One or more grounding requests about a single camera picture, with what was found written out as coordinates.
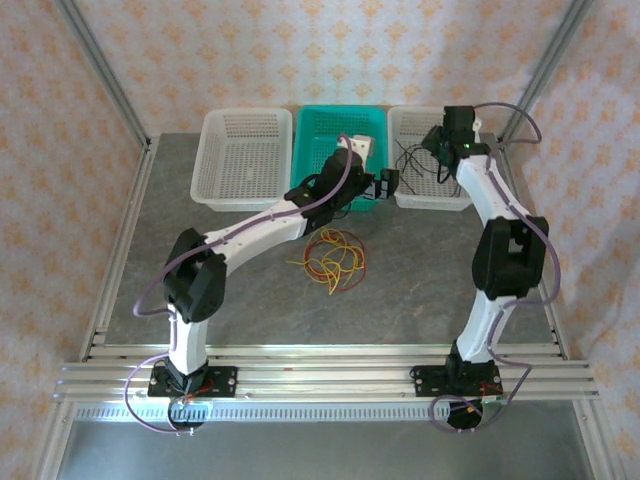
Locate thin black cable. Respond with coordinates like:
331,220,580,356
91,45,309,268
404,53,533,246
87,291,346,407
393,139,426,177
396,143,436,174
399,164,469,199

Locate white perforated plastic basket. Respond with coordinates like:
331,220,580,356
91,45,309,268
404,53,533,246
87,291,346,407
189,107,294,214
387,104,489,211

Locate teal perforated plastic basket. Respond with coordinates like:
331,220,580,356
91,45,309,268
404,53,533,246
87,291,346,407
288,103,391,214

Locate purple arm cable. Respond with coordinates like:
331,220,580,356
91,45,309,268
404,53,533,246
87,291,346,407
122,132,369,435
429,101,562,435

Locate aluminium frame post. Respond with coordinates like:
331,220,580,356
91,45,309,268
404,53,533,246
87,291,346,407
53,0,152,151
497,0,596,149

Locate aluminium frame cross rails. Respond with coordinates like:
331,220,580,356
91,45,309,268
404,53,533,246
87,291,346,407
52,343,601,404

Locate aluminium frame side rail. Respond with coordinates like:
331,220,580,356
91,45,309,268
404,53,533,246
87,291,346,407
492,133,569,360
79,133,161,362

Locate slotted grey cable duct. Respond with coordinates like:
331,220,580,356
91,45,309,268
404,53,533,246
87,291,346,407
169,402,496,424

